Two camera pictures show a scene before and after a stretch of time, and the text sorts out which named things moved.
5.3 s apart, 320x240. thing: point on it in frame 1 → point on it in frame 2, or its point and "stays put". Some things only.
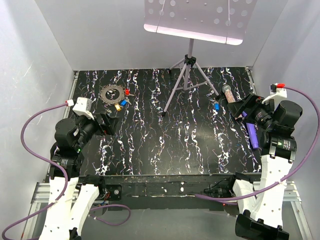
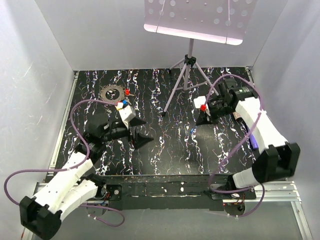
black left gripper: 109,125 → 140,140
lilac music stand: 225,21 stays put
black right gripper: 251,101 → 202,118
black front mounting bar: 166,192 stays put
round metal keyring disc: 121,91 stays put
